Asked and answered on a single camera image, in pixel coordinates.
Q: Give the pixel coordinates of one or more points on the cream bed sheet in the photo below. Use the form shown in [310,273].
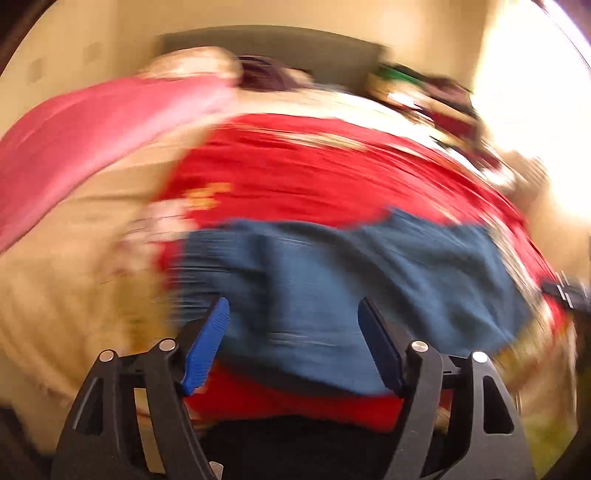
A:
[69,286]

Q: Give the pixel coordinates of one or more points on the purple striped pillow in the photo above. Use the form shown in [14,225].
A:
[268,76]

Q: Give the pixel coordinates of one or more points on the grey headboard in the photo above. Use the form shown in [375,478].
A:
[300,50]

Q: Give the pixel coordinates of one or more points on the cream wardrobe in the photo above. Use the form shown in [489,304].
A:
[60,55]

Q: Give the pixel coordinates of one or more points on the floral pillow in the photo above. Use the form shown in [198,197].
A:
[194,64]

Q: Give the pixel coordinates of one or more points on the dark cloth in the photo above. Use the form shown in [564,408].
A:
[300,454]

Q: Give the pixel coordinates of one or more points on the pink quilt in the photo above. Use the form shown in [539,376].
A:
[92,134]

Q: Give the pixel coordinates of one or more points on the pile of folded clothes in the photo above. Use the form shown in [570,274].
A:
[438,101]

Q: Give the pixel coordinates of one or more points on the blue denim pants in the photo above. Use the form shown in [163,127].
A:
[300,286]

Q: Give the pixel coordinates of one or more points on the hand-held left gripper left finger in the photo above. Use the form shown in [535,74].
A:
[210,344]

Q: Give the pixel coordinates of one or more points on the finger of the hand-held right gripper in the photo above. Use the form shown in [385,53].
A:
[570,293]

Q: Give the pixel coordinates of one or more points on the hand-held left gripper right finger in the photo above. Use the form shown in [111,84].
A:
[379,346]

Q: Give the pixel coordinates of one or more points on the red floral blanket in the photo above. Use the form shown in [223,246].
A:
[300,175]

